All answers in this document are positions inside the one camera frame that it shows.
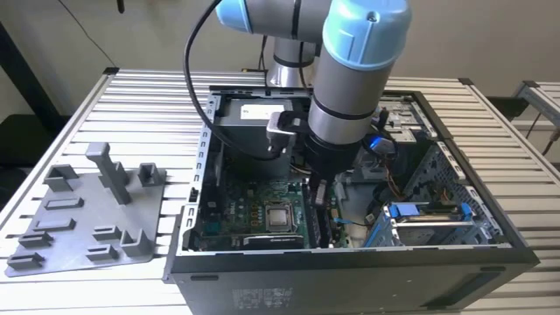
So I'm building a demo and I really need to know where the grey power supply unit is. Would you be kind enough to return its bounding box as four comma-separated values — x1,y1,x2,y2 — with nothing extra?
216,98,308,178

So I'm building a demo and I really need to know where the orange wire bundle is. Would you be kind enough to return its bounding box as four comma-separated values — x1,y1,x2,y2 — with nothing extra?
385,176,408,201

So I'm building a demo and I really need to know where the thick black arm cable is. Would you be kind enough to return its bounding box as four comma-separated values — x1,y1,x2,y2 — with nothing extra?
181,0,284,162

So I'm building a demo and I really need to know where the black graphics card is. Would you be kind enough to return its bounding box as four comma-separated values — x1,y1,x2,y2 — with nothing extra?
243,234,307,253

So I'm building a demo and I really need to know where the silver CPU in socket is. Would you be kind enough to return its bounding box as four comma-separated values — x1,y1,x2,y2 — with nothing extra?
264,205,297,236

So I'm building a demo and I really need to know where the green motherboard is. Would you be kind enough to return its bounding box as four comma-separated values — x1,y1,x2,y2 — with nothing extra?
196,178,351,253

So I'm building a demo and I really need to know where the black open PC case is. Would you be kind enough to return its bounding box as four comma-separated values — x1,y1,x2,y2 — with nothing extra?
161,85,540,315

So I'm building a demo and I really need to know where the grey plastic parts rack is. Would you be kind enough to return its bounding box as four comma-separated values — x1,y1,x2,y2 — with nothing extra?
4,142,169,278

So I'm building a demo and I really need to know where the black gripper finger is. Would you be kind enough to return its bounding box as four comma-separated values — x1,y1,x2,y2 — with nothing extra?
308,175,329,208

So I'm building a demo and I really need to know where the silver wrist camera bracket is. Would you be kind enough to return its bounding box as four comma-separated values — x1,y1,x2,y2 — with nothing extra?
265,110,308,159

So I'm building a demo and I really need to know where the black stand frame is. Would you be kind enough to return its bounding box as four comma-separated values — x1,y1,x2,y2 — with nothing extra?
0,21,73,169

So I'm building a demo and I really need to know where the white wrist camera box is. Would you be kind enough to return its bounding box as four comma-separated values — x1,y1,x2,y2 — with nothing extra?
361,133,399,156

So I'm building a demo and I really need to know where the black box beyond table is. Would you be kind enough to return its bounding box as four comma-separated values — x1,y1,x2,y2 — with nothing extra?
485,96,528,119

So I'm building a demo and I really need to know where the metal slat side table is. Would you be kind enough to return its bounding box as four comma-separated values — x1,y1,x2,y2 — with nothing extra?
511,80,560,132

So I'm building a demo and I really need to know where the grey metal drive cage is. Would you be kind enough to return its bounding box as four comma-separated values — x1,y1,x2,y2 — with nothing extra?
371,92,433,147

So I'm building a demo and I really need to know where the hard disk blue carrier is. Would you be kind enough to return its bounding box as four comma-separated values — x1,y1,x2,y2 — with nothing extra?
383,201,477,251

